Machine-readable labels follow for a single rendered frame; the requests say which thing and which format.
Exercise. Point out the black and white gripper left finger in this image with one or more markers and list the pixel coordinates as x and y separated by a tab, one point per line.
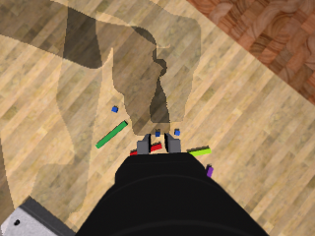
144	146

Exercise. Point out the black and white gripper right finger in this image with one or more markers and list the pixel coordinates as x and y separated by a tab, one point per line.
171	144

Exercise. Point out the red rod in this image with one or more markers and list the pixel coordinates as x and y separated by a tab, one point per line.
154	147

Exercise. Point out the purple rod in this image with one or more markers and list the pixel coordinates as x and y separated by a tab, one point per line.
209	170

